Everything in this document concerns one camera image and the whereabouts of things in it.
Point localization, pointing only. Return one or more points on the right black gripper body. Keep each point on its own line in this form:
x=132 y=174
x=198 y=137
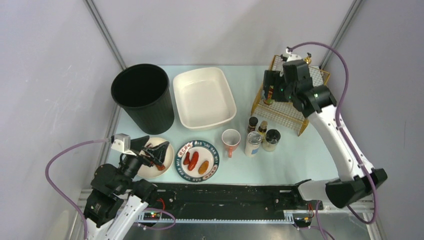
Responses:
x=271 y=84

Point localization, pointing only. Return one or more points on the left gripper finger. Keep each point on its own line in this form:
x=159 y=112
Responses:
x=162 y=150
x=138 y=144

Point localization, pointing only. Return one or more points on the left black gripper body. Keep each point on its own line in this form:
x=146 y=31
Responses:
x=143 y=153

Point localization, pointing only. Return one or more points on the red label sauce bottle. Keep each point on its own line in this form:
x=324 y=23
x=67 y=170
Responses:
x=267 y=95

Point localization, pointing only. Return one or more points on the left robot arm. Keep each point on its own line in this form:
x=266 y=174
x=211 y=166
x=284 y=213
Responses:
x=116 y=199

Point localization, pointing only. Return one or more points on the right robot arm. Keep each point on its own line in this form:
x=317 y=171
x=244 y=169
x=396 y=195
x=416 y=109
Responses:
x=357 y=177

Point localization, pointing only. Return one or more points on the brown meat piece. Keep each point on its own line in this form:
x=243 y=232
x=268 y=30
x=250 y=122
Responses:
x=160 y=167

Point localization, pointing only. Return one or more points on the cream plate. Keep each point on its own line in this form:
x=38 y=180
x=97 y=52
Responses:
x=153 y=172

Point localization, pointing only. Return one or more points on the large red sausage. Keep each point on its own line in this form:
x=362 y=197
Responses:
x=193 y=161

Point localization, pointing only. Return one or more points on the dark brown small bottle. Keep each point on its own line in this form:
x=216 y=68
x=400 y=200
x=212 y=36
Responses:
x=252 y=124

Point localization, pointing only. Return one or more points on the small bottle tan cap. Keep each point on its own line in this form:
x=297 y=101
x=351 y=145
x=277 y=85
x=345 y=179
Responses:
x=262 y=129

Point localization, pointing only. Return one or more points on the orange sausage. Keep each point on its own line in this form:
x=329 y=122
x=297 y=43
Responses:
x=203 y=167

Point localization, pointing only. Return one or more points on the jar with black lid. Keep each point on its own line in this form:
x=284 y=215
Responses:
x=271 y=140

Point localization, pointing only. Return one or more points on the green rimmed patterned plate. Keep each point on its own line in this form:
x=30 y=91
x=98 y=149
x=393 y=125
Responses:
x=207 y=152

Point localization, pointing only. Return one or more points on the black ribbed trash bin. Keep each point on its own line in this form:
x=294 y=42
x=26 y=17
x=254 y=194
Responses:
x=143 y=92

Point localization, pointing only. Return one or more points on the left electronics board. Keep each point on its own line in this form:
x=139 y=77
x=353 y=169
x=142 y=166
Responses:
x=151 y=216

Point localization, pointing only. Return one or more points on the electronics board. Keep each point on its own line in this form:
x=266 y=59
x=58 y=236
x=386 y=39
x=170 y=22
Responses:
x=151 y=216
x=302 y=222

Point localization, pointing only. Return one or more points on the white rectangular tub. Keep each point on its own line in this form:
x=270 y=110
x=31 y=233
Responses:
x=203 y=98

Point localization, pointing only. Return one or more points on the orange ceramic mug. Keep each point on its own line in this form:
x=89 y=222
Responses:
x=231 y=139

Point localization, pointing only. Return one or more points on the right electronics board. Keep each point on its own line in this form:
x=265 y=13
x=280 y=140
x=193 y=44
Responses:
x=302 y=222

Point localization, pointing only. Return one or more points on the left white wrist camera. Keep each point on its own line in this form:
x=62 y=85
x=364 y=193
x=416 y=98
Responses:
x=121 y=143

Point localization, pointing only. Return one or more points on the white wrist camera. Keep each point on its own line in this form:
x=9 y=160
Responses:
x=289 y=56
x=121 y=143

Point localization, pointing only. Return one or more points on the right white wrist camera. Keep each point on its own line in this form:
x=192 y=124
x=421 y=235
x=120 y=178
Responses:
x=289 y=56

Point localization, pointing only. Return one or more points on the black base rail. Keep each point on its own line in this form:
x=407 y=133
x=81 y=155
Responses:
x=221 y=202

